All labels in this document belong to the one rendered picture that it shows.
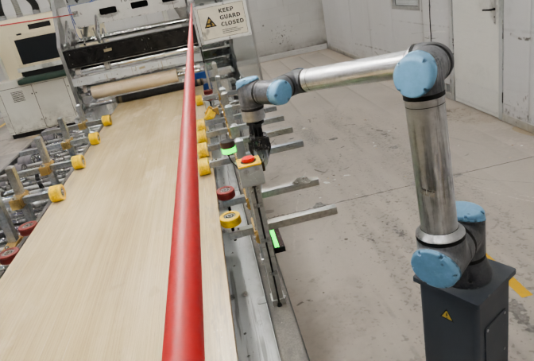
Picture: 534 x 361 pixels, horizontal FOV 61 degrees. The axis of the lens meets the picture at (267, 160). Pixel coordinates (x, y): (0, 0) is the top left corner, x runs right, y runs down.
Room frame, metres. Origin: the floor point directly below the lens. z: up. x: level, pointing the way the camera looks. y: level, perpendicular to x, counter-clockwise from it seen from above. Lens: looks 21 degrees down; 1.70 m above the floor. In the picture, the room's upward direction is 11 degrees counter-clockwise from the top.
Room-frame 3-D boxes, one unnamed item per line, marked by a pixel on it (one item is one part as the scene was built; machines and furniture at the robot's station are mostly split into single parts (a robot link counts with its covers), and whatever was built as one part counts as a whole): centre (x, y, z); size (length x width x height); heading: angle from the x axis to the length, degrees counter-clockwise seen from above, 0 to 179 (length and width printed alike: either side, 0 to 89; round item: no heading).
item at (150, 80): (4.33, 0.86, 1.05); 1.43 x 0.12 x 0.12; 95
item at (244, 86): (1.73, 0.01, 1.32); 0.10 x 0.09 x 0.12; 45
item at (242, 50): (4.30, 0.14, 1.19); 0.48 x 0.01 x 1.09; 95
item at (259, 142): (1.72, 0.02, 1.15); 0.09 x 0.08 x 0.12; 5
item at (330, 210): (1.58, -0.02, 0.82); 0.44 x 0.03 x 0.04; 95
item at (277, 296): (1.27, 0.05, 0.93); 0.05 x 0.05 x 0.45; 5
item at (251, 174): (1.27, 0.05, 1.18); 0.07 x 0.07 x 0.08; 5
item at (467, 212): (1.34, -0.61, 0.79); 0.17 x 0.15 x 0.18; 135
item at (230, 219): (1.56, 0.18, 0.85); 0.08 x 0.08 x 0.11
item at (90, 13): (4.61, 0.89, 0.95); 1.65 x 0.70 x 1.90; 95
